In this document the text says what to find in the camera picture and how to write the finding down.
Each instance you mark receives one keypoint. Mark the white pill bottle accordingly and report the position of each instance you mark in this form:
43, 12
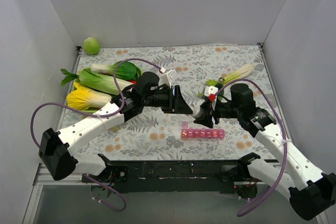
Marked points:
199, 112

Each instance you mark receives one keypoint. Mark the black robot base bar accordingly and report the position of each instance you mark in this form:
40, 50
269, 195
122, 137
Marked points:
182, 176

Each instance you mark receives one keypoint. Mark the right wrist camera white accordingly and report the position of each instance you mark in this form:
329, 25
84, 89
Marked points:
209, 92

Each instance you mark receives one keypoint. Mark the green glass bottle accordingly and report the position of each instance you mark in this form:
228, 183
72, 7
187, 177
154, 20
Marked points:
219, 85

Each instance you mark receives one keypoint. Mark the bok choy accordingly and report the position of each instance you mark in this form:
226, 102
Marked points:
115, 69

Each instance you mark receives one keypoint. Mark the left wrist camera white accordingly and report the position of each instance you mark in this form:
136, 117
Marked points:
168, 77

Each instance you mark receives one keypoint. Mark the round green cabbage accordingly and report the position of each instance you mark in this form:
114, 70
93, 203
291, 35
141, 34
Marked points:
91, 46

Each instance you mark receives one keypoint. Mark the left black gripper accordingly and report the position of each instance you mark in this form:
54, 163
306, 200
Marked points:
175, 99

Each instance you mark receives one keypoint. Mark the aluminium frame rail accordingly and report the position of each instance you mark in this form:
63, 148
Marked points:
55, 201

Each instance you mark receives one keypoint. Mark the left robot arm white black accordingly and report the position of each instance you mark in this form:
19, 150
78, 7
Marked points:
59, 149

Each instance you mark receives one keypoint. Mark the celery stalk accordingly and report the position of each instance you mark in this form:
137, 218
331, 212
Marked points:
240, 73

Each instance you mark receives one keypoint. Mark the yellow napa cabbage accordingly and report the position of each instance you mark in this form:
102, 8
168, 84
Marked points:
83, 98

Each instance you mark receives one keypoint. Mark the green napa cabbage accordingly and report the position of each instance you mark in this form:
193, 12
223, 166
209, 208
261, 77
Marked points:
105, 82

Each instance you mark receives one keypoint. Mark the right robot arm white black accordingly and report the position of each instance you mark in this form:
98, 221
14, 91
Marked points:
309, 190

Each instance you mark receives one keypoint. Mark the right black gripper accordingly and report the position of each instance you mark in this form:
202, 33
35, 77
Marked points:
210, 113

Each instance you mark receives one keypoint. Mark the floral table mat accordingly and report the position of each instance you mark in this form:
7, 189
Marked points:
154, 135

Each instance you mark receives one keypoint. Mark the pink weekly pill organizer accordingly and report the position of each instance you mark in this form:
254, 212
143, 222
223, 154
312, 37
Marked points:
189, 132

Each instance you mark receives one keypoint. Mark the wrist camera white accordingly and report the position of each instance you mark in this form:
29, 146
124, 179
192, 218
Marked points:
209, 92
168, 77

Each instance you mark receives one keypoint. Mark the green plastic tray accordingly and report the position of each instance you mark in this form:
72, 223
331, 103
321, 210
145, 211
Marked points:
91, 110

